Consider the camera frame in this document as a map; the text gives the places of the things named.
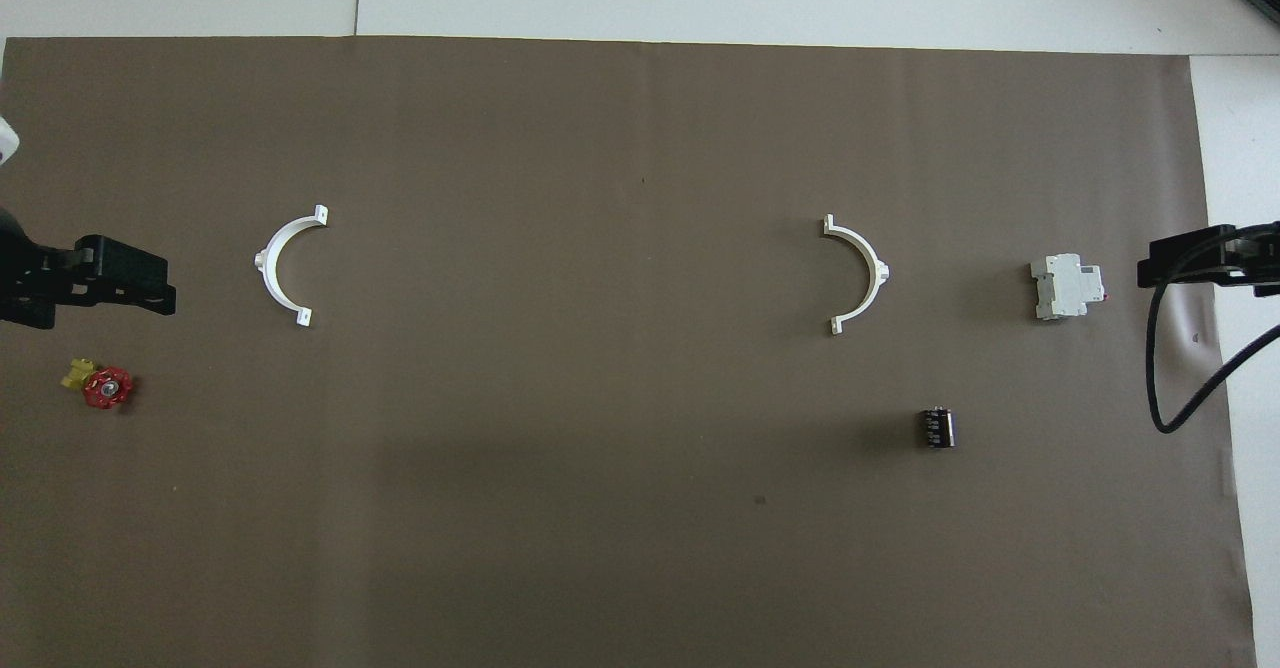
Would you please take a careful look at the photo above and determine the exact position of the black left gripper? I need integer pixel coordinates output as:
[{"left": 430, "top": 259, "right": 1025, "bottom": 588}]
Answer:
[{"left": 0, "top": 206, "right": 179, "bottom": 330}]

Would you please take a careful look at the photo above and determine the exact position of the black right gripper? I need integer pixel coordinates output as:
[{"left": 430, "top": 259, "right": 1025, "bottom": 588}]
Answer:
[{"left": 1136, "top": 220, "right": 1280, "bottom": 300}]

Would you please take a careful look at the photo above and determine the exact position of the brown paper table mat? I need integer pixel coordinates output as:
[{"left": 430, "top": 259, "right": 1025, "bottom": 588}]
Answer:
[{"left": 0, "top": 35, "right": 1257, "bottom": 668}]

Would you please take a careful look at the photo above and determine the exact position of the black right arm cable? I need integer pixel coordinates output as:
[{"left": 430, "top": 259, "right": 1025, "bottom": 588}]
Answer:
[{"left": 1146, "top": 273, "right": 1280, "bottom": 437}]

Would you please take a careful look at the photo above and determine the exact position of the white half pipe clamp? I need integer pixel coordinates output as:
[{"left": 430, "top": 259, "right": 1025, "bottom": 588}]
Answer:
[
  {"left": 254, "top": 205, "right": 330, "bottom": 329},
  {"left": 822, "top": 213, "right": 892, "bottom": 337}
]

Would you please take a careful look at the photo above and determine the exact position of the red and yellow valve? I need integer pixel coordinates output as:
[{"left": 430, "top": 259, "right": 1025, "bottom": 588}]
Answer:
[{"left": 62, "top": 356, "right": 135, "bottom": 411}]

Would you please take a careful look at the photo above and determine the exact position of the white circuit breaker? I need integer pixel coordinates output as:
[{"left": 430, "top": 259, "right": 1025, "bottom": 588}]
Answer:
[{"left": 1030, "top": 253, "right": 1107, "bottom": 322}]

